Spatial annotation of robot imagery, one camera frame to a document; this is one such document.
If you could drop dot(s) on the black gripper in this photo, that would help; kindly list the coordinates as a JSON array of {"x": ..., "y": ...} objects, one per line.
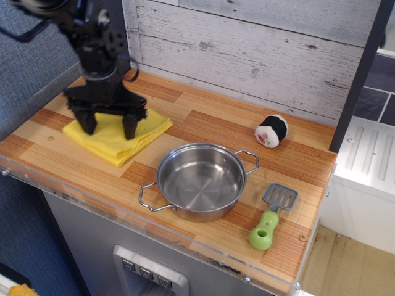
[{"x": 105, "y": 94}]

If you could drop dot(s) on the yellow towel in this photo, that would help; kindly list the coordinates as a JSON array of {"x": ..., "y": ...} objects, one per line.
[{"x": 108, "y": 140}]

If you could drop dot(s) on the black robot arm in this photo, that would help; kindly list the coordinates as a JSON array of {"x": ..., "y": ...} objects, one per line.
[{"x": 89, "y": 31}]

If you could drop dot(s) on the plush sushi roll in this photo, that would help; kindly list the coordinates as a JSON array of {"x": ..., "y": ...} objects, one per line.
[{"x": 272, "y": 131}]

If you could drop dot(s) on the stainless steel pot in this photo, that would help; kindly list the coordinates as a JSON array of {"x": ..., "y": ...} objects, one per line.
[{"x": 200, "y": 181}]

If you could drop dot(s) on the clear acrylic front guard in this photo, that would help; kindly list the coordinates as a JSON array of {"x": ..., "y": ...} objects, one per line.
[{"x": 215, "y": 256}]

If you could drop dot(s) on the silver button panel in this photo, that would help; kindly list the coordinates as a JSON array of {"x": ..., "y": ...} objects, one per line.
[{"x": 140, "y": 275}]

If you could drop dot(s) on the yellow black object on floor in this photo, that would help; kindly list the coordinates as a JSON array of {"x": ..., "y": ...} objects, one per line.
[{"x": 11, "y": 288}]

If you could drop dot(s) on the white side cabinet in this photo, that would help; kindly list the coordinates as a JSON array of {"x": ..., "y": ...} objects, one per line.
[{"x": 360, "y": 197}]

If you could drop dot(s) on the dark left shelf post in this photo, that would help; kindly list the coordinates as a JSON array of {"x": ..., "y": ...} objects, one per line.
[{"x": 116, "y": 15}]

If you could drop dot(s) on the dark shelf post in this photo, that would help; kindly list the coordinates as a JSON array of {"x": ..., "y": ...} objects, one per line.
[
  {"x": 368, "y": 56},
  {"x": 116, "y": 15}
]

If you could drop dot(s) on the green handled grey spatula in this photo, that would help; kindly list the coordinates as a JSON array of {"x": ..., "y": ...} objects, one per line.
[{"x": 279, "y": 197}]

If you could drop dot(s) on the dark right shelf post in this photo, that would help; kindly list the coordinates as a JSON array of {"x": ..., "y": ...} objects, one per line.
[{"x": 368, "y": 56}]

